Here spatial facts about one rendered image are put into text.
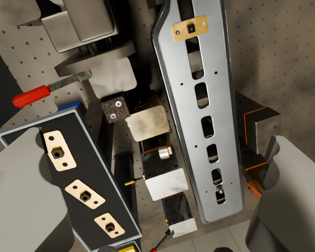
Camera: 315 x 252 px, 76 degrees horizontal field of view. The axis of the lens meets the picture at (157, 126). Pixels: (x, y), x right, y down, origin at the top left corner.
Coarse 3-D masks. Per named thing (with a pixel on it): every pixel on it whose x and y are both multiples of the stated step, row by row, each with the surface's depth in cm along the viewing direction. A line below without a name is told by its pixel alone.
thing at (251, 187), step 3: (249, 183) 75; (252, 183) 74; (249, 186) 75; (252, 186) 73; (255, 186) 73; (249, 189) 74; (252, 189) 74; (255, 189) 72; (252, 192) 74; (255, 192) 72; (258, 192) 71; (255, 195) 73; (258, 195) 71; (258, 198) 72
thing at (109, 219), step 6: (102, 216) 46; (108, 216) 47; (102, 222) 47; (108, 222) 47; (114, 222) 48; (102, 228) 48; (108, 228) 48; (114, 228) 48; (120, 228) 49; (108, 234) 49; (114, 234) 50
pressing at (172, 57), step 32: (192, 0) 44; (224, 0) 46; (160, 32) 46; (224, 32) 49; (160, 64) 49; (224, 64) 52; (192, 96) 54; (224, 96) 56; (192, 128) 59; (224, 128) 61; (192, 160) 64; (224, 160) 66; (192, 192) 72; (224, 192) 73
